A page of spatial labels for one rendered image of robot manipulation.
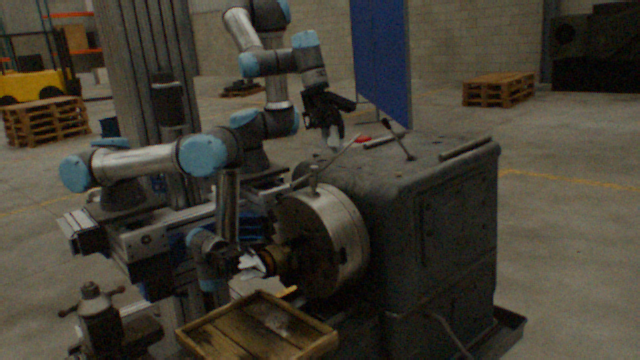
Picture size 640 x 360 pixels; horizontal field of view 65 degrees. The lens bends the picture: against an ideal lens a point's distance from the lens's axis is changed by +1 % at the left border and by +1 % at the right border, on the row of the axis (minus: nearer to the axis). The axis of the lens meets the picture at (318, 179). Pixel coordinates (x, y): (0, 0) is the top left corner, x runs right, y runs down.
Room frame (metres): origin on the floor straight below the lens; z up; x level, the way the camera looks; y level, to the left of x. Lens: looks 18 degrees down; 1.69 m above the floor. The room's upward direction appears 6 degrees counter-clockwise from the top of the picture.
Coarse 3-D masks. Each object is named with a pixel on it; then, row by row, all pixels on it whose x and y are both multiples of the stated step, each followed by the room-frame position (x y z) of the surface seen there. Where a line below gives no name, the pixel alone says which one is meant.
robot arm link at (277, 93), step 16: (256, 0) 1.84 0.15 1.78; (272, 0) 1.85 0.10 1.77; (256, 16) 1.83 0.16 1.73; (272, 16) 1.84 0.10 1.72; (288, 16) 1.87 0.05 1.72; (256, 32) 1.87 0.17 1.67; (272, 32) 1.85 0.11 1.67; (272, 48) 1.87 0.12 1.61; (272, 80) 1.88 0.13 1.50; (272, 96) 1.89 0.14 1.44; (288, 96) 1.91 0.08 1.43; (272, 112) 1.88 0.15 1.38; (288, 112) 1.89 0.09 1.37; (272, 128) 1.87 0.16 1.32; (288, 128) 1.89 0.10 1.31
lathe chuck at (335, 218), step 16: (304, 192) 1.32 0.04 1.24; (320, 192) 1.32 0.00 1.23; (288, 208) 1.33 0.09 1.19; (304, 208) 1.27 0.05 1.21; (320, 208) 1.25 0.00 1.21; (336, 208) 1.26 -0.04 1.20; (304, 224) 1.28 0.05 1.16; (320, 224) 1.22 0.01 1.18; (336, 224) 1.22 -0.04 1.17; (352, 224) 1.25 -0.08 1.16; (304, 240) 1.37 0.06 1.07; (320, 240) 1.23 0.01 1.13; (336, 240) 1.19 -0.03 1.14; (352, 240) 1.22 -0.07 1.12; (352, 256) 1.21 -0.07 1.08; (304, 272) 1.30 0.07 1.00; (320, 272) 1.24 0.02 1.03; (336, 272) 1.19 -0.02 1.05; (352, 272) 1.22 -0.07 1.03; (304, 288) 1.30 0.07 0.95; (320, 288) 1.25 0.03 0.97; (336, 288) 1.20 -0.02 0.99
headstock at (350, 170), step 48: (384, 144) 1.70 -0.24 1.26; (432, 144) 1.64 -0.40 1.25; (480, 144) 1.58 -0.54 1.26; (384, 192) 1.27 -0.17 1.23; (432, 192) 1.38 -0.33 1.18; (480, 192) 1.52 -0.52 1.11; (384, 240) 1.26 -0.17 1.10; (432, 240) 1.36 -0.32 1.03; (480, 240) 1.54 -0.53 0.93; (384, 288) 1.27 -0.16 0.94
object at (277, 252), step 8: (264, 248) 1.23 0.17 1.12; (272, 248) 1.23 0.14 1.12; (280, 248) 1.23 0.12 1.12; (288, 248) 1.25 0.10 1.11; (264, 256) 1.20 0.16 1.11; (272, 256) 1.21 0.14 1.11; (280, 256) 1.21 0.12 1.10; (264, 264) 1.19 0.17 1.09; (272, 264) 1.19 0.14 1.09; (280, 264) 1.20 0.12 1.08; (288, 264) 1.21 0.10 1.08; (272, 272) 1.19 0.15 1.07; (280, 272) 1.21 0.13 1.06
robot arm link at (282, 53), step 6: (282, 48) 1.54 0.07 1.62; (288, 48) 1.53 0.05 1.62; (282, 54) 1.51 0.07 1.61; (288, 54) 1.51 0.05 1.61; (282, 60) 1.50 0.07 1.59; (288, 60) 1.50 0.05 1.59; (282, 66) 1.50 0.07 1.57; (288, 66) 1.51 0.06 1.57; (294, 66) 1.51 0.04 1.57; (282, 72) 1.51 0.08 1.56; (288, 72) 1.52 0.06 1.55; (294, 72) 1.53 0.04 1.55
